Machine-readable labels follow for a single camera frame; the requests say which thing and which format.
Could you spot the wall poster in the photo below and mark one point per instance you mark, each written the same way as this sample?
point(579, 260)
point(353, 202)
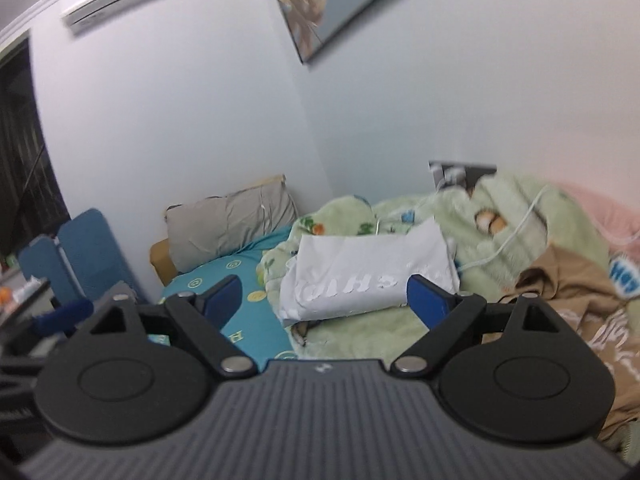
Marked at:
point(320, 0)

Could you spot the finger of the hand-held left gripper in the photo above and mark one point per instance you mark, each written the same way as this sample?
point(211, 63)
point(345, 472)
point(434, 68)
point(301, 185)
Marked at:
point(65, 317)

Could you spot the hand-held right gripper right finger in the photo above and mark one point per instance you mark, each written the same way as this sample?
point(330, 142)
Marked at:
point(425, 300)

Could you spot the green fleece blanket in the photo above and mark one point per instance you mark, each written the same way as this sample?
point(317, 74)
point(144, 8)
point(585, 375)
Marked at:
point(500, 210)

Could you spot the pink blanket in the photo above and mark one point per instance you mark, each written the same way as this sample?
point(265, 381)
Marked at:
point(605, 215)

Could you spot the teal patterned bedsheet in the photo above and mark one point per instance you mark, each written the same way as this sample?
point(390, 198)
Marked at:
point(235, 280)

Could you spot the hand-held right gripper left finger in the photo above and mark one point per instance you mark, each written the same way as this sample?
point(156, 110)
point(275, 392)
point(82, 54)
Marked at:
point(222, 300)

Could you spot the brown printed garment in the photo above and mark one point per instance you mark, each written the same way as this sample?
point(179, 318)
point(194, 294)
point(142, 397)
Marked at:
point(575, 290)

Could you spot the grey pillow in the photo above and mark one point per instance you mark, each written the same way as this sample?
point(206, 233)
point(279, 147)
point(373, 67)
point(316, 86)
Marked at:
point(230, 227)

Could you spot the dark window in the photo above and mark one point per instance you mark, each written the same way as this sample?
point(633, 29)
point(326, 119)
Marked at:
point(25, 160)

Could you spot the black wall socket panel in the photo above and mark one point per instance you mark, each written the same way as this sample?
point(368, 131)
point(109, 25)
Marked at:
point(460, 172)

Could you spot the blue folding chair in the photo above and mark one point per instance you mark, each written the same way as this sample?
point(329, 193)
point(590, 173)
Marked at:
point(85, 250)

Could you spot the white shirt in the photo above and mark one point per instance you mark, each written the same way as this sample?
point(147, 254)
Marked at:
point(370, 275)

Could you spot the white desk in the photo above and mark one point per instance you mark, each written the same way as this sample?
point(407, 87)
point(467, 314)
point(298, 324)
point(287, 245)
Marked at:
point(22, 295)

